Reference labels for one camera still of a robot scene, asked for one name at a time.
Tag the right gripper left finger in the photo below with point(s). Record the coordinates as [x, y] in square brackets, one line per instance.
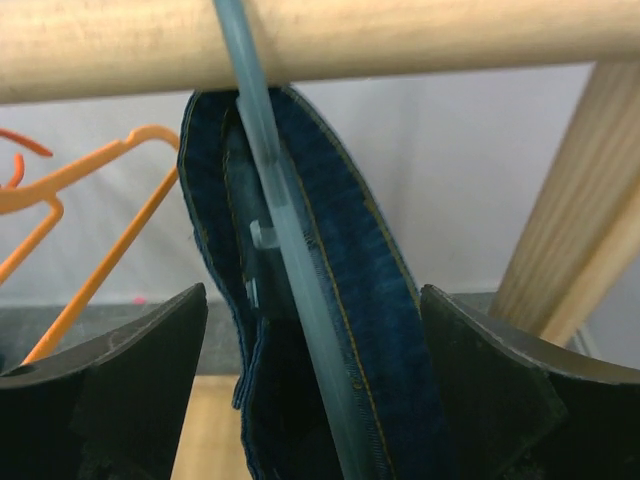
[109, 408]

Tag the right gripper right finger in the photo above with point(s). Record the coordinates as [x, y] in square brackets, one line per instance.
[522, 408]

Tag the blue denim jeans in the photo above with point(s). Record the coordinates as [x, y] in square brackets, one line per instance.
[373, 299]

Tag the orange hanger of white garment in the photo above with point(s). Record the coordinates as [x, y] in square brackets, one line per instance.
[91, 233]

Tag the blue-grey hanger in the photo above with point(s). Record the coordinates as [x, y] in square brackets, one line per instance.
[287, 235]

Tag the orange hanger of grey garment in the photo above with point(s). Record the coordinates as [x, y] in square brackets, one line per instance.
[19, 164]

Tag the wooden clothes rack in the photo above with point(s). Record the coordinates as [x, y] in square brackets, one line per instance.
[584, 228]

